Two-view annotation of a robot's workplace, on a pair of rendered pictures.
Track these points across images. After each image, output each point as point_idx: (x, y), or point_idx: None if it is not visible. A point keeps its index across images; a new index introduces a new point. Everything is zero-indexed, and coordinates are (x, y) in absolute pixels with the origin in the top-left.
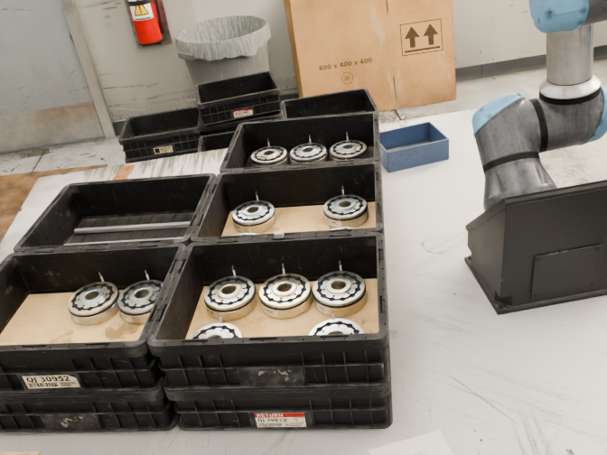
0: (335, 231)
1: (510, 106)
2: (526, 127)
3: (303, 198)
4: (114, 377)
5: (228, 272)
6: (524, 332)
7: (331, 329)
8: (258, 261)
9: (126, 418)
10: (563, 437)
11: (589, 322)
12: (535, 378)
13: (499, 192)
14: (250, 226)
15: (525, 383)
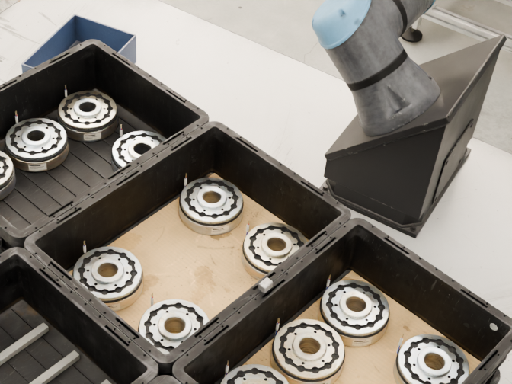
0: (310, 242)
1: (372, 3)
2: (392, 23)
3: (132, 215)
4: None
5: (212, 372)
6: (452, 242)
7: (421, 357)
8: (247, 334)
9: None
10: None
11: (481, 200)
12: (508, 282)
13: (395, 107)
14: (132, 294)
15: (507, 292)
